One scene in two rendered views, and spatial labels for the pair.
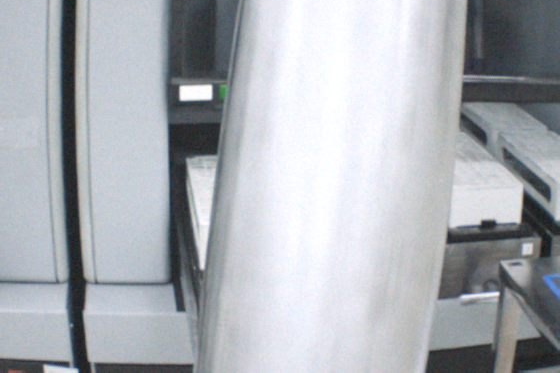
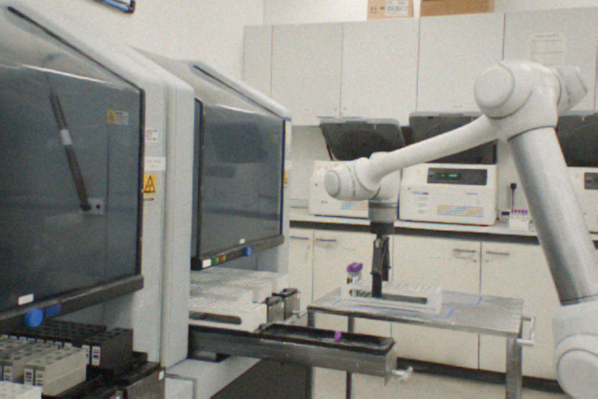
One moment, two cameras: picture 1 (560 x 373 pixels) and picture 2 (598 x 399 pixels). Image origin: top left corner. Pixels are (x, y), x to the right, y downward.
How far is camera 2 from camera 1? 152 cm
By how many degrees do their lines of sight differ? 64
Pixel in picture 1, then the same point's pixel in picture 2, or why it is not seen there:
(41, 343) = not seen: outside the picture
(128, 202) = (179, 320)
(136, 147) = (183, 293)
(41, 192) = (155, 326)
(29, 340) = not seen: outside the picture
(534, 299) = (348, 309)
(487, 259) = (276, 311)
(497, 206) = (267, 291)
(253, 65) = (571, 214)
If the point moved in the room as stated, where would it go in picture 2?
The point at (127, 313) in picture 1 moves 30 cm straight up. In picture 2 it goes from (208, 371) to (212, 249)
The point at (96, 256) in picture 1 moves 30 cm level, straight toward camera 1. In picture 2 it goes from (169, 353) to (286, 368)
